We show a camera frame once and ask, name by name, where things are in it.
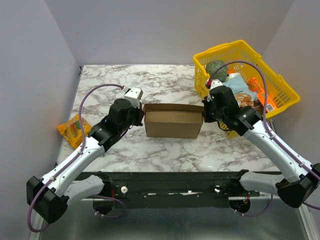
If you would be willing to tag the green round melon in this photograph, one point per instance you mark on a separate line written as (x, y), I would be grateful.
(212, 67)

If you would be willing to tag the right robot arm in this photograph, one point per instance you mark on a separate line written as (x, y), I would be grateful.
(299, 177)

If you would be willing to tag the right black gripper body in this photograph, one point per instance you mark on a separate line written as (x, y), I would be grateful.
(207, 111)

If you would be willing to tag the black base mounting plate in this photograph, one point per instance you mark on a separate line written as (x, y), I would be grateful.
(154, 190)

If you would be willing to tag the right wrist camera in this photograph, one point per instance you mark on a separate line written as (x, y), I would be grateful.
(213, 83)

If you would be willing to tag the orange snack box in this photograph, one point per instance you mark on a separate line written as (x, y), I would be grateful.
(255, 87)

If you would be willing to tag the orange candy bag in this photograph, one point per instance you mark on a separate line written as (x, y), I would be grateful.
(71, 131)

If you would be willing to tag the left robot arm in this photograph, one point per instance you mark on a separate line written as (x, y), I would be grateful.
(75, 162)

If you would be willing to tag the light blue snack pouch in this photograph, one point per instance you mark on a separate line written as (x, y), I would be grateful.
(243, 95)

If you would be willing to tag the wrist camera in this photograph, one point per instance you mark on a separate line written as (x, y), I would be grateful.
(133, 95)
(213, 83)

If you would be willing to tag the white orange bottle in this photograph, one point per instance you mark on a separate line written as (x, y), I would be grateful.
(232, 75)

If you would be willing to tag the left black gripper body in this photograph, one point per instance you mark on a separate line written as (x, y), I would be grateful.
(135, 117)

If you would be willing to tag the yellow plastic basket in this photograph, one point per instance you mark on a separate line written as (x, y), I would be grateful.
(278, 90)

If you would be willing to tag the brown cardboard box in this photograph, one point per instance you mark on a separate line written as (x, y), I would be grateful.
(171, 120)

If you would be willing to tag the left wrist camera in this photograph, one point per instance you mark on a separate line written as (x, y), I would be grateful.
(133, 95)

